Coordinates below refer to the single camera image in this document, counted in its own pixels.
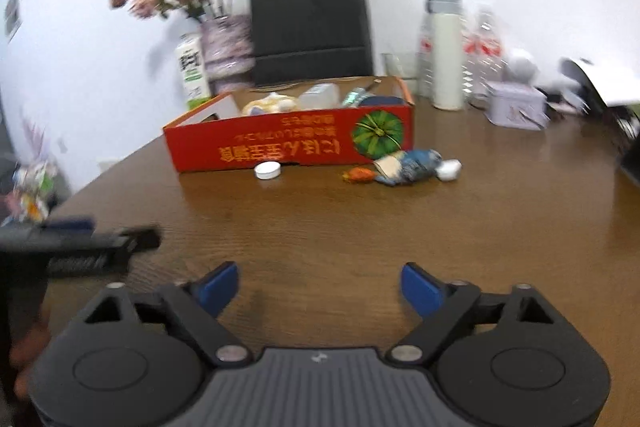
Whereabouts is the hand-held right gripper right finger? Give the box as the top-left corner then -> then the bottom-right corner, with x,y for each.
389,262 -> 556,366

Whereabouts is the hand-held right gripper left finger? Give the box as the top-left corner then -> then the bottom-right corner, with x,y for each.
82,261 -> 252,368

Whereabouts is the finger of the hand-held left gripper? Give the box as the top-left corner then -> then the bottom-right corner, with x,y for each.
47,226 -> 162,279
45,217 -> 97,234

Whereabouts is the red cardboard box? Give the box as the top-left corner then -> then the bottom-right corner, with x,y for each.
162,76 -> 417,174

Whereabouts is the wooden desktop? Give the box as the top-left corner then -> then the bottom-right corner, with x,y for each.
0,94 -> 640,427

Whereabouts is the person's left hand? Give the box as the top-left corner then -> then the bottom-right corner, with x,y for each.
9,313 -> 52,401

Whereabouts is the colourful wrapped bundle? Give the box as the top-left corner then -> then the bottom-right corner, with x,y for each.
9,107 -> 61,224

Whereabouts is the blue patterned packet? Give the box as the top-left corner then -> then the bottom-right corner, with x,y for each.
373,148 -> 444,187

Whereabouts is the white round cap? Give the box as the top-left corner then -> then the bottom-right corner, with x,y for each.
254,160 -> 282,180

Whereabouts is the orange wrapped candy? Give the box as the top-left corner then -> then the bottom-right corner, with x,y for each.
341,167 -> 376,184

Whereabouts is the white box with cutout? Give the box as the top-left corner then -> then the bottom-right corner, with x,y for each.
199,94 -> 241,123

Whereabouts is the dark blue round item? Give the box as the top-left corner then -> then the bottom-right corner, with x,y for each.
362,94 -> 404,108

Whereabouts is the green white milk carton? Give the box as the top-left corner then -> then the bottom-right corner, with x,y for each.
174,31 -> 211,110

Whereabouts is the shiny green packet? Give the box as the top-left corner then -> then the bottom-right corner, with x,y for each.
341,87 -> 371,108

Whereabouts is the floral tin box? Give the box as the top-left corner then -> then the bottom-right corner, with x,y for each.
483,80 -> 551,130

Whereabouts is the clear plastic container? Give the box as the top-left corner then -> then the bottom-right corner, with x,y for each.
297,82 -> 341,110

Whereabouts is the clear glass cup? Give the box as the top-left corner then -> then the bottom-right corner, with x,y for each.
382,51 -> 421,96

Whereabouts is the white thermos bottle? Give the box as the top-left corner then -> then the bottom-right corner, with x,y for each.
423,0 -> 466,112

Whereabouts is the patterned flower vase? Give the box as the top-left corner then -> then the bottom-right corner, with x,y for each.
200,14 -> 256,96

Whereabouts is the clear plastic water bottle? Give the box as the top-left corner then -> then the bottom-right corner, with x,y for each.
417,14 -> 436,98
475,9 -> 507,103
461,24 -> 484,106

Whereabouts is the white robot figurine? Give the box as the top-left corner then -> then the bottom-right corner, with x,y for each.
504,49 -> 539,86

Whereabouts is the white curved device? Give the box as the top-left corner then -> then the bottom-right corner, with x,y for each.
559,56 -> 640,108

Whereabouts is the black paper bag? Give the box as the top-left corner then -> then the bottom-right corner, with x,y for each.
248,0 -> 376,89

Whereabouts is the wall picture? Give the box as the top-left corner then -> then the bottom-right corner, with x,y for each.
3,0 -> 22,43

